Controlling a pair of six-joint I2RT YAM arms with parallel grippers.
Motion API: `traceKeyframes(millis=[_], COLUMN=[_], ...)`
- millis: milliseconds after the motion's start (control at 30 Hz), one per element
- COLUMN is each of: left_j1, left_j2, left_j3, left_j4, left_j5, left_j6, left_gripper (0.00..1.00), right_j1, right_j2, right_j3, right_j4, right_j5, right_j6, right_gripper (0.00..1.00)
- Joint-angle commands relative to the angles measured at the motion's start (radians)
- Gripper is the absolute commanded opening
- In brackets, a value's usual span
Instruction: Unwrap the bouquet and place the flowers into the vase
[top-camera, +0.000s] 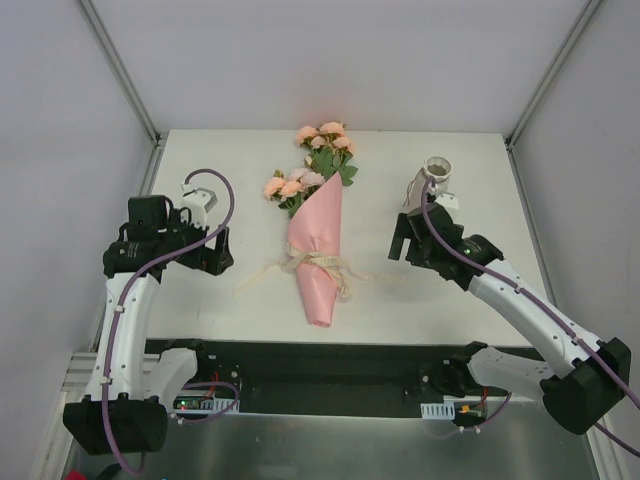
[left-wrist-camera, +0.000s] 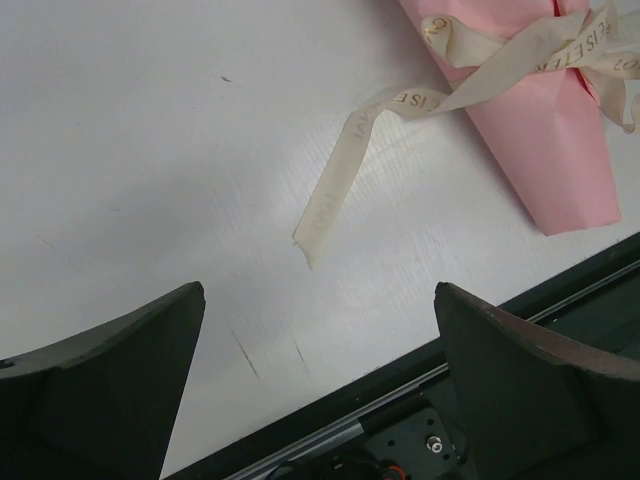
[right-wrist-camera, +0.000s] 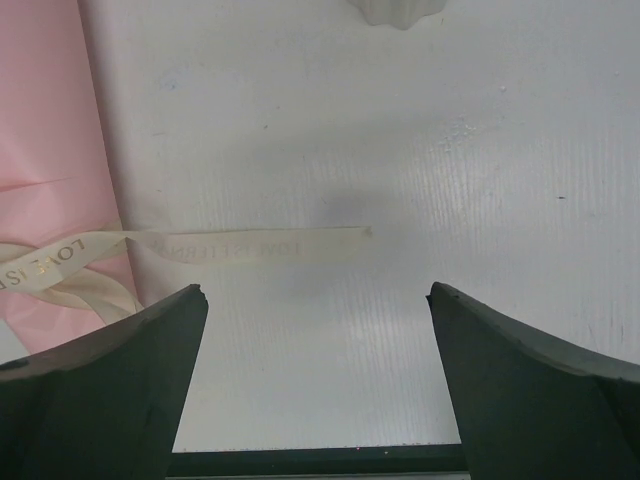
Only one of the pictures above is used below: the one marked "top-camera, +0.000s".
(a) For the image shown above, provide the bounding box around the cream printed ribbon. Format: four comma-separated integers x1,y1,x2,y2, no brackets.
233,244,408,300

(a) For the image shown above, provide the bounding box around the pink wrapping paper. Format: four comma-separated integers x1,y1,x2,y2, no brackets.
287,174,342,327

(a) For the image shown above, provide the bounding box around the pink rose stem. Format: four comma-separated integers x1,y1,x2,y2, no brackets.
296,121,358,186
263,167,325,218

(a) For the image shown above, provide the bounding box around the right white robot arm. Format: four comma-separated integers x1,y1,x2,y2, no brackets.
388,203,639,435

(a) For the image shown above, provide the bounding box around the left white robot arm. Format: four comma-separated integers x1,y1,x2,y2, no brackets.
63,186,234,455

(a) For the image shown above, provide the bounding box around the white ribbed ceramic vase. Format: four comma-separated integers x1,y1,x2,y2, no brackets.
402,156,452,213

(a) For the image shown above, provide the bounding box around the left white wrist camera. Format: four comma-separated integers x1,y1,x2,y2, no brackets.
179,184,217,230

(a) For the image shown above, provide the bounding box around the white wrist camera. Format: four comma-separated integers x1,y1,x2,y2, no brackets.
435,192,459,212
179,184,217,230

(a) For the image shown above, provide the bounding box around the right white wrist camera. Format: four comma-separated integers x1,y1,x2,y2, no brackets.
435,192,459,212

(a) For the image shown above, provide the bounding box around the left white cable duct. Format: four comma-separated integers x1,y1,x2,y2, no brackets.
200,397,240,414

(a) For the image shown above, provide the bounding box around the white cable duct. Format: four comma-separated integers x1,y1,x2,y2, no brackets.
420,401,456,421
200,397,240,414

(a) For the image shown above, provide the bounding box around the right white cable duct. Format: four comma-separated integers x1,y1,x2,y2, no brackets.
420,401,456,421

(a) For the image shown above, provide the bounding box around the left aluminium frame post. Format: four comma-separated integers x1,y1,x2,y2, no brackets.
75,0,163,146

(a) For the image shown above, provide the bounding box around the aluminium frame post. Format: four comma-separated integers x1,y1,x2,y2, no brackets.
75,0,163,146
505,0,605,152

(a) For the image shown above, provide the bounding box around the right aluminium frame post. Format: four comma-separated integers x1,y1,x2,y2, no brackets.
505,0,605,152

